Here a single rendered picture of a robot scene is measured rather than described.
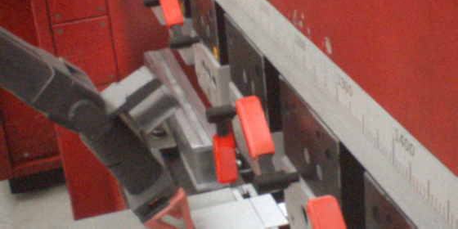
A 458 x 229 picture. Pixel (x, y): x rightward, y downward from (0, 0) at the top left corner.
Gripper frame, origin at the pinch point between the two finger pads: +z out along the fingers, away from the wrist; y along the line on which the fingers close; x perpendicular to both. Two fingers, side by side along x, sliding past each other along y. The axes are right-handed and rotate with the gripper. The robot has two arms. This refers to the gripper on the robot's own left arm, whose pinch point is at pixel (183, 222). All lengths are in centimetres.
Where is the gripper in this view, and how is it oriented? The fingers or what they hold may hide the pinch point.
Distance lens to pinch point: 119.9
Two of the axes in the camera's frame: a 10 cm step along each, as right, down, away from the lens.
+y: -2.7, -3.8, 8.9
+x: -8.0, 6.0, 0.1
